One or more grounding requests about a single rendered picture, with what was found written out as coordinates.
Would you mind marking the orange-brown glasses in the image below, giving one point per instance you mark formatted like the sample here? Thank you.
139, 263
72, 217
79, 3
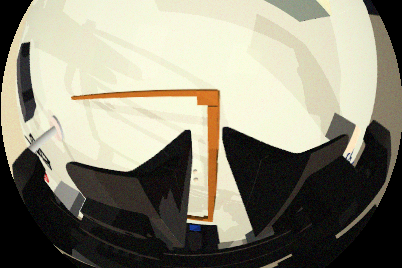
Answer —
210, 98

